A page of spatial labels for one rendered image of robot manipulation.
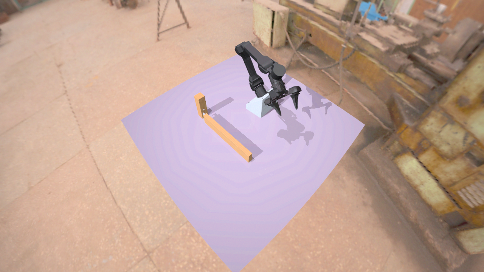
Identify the wooden post with slot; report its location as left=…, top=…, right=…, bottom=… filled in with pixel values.
left=194, top=93, right=208, bottom=119

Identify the brown wooden board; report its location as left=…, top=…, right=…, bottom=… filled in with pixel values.
left=203, top=113, right=252, bottom=163

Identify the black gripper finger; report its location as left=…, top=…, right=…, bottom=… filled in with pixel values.
left=268, top=102, right=281, bottom=116
left=290, top=93, right=300, bottom=109

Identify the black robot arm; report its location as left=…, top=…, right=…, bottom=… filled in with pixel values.
left=235, top=41, right=286, bottom=98

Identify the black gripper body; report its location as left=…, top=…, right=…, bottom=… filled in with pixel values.
left=264, top=80, right=301, bottom=105

